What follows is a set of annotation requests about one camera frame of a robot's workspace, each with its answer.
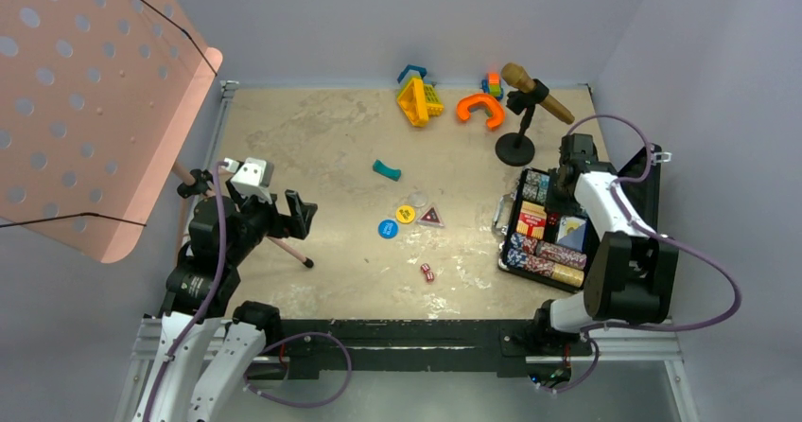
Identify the red white poker chip stack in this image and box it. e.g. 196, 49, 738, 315
535, 240, 587, 278

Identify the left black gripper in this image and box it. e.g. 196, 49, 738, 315
224, 176, 315, 265

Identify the yellow round dealer button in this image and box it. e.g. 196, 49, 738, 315
395, 204, 417, 224

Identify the red Texas Hold'em card box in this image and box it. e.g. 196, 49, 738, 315
515, 201, 548, 239

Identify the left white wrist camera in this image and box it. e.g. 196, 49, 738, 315
222, 157, 274, 204

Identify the pink perforated music stand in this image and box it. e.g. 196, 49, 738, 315
0, 0, 315, 270

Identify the triangular red black button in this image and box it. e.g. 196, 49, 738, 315
416, 203, 445, 228

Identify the grey poker chip stack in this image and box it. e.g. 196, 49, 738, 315
522, 171, 541, 203

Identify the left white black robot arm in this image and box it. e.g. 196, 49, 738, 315
132, 159, 318, 421

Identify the gold toy microphone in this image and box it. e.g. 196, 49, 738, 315
500, 62, 575, 125

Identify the teal curved block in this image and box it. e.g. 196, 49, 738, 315
372, 159, 402, 182

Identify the gold poker chip stack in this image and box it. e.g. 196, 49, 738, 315
551, 264, 584, 288

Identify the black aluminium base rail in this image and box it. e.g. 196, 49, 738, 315
128, 315, 684, 383

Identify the blue ace card box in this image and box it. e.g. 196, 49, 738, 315
554, 216, 587, 252

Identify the blue round dealer button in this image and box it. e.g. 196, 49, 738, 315
377, 219, 399, 239

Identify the black poker set case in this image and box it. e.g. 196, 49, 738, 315
498, 144, 671, 294

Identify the chrome case handle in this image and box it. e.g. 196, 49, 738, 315
491, 193, 515, 238

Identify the clear round disc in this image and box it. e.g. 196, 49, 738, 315
407, 190, 428, 208

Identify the yellow toy basket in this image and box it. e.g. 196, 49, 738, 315
396, 76, 445, 128

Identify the blue toy house piece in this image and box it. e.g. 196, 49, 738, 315
396, 64, 427, 85

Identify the colourful toy car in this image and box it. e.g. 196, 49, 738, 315
480, 72, 504, 101

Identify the light blue poker chip stack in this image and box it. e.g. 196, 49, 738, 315
535, 174, 549, 205

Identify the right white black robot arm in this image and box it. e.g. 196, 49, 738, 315
531, 133, 678, 353

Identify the orange horseshoe toy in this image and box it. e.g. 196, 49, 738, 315
456, 93, 506, 131

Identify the blue white poker chip stack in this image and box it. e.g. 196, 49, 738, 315
503, 233, 540, 269

